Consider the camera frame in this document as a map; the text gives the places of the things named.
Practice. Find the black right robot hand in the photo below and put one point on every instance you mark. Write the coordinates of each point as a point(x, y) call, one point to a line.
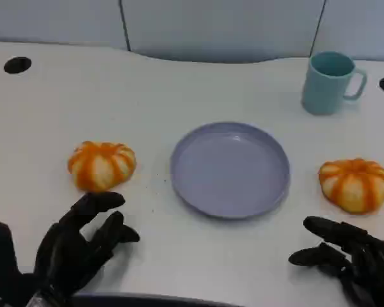
point(371, 265)

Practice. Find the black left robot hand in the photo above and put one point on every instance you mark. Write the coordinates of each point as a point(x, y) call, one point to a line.
point(64, 252)

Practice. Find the orange white toy bread roll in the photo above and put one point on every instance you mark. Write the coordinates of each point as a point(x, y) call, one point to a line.
point(355, 187)
point(100, 166)

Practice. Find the lilac plate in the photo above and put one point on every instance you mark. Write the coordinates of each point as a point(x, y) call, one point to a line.
point(228, 172)

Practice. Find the pale green mug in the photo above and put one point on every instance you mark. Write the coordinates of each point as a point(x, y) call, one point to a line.
point(323, 91)

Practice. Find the grey partition panel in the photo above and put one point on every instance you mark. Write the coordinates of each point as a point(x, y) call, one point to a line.
point(220, 28)
point(361, 25)
point(51, 19)

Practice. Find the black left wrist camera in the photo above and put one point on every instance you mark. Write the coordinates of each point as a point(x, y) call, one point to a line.
point(1, 265)

